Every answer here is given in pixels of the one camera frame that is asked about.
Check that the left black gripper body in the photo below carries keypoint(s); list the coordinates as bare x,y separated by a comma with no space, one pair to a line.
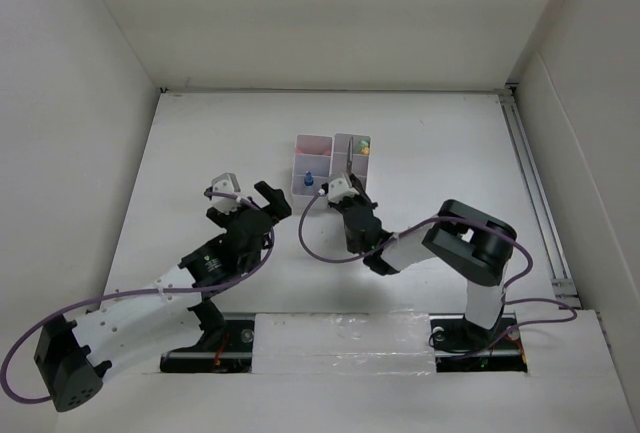
223,219

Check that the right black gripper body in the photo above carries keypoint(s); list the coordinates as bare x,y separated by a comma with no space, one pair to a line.
344,205

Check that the blue capped glue bottle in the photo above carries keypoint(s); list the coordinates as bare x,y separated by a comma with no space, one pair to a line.
308,179

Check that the black handled scissors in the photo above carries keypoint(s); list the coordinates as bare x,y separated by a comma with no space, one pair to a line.
357,180

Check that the red highlighter pen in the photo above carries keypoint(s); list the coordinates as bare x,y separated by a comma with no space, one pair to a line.
314,148

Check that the green capped correction tape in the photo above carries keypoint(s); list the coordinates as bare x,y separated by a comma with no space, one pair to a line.
361,144

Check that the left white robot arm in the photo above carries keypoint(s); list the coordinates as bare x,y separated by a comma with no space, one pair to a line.
76,357

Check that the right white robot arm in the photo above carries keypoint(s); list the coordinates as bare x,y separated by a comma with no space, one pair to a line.
471,242

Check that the left white compartment organizer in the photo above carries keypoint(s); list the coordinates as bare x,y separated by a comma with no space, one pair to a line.
319,166

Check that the white compartment organizer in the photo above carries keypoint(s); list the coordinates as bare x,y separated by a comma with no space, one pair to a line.
339,151
319,166

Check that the right white compartment organizer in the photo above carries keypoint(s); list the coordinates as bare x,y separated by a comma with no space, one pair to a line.
339,151

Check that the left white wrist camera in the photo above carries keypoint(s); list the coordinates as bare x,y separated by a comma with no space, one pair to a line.
223,193

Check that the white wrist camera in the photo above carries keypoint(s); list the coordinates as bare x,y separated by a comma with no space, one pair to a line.
338,188
223,193

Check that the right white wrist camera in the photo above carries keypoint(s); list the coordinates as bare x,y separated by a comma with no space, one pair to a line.
338,188

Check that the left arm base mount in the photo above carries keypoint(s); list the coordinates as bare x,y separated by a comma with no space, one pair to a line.
218,343

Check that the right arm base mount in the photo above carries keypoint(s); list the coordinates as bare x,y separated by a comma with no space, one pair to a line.
461,347

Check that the aluminium rail right side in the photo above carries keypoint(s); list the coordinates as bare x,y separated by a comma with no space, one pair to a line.
560,275

